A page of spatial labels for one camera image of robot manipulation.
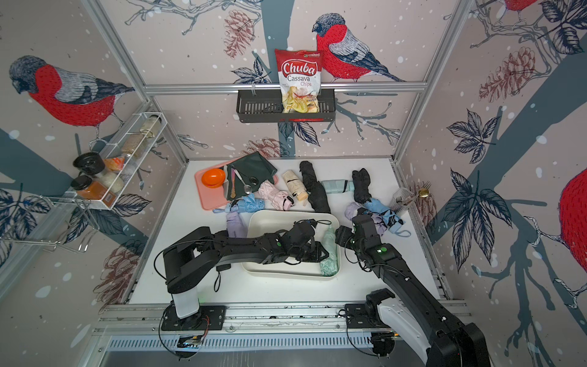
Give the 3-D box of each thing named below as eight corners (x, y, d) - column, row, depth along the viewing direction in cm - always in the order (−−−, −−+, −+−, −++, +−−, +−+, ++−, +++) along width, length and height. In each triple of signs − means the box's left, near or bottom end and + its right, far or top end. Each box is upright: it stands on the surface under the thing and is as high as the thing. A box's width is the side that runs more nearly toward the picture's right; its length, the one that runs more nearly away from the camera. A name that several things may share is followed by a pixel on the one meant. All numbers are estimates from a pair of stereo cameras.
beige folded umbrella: (297, 203, 104) (297, 199, 102) (281, 176, 114) (280, 173, 112) (309, 197, 106) (309, 194, 104) (292, 172, 116) (291, 168, 114)
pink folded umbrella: (257, 194, 107) (255, 188, 103) (267, 185, 111) (266, 179, 107) (285, 214, 100) (284, 209, 96) (295, 203, 104) (295, 197, 100)
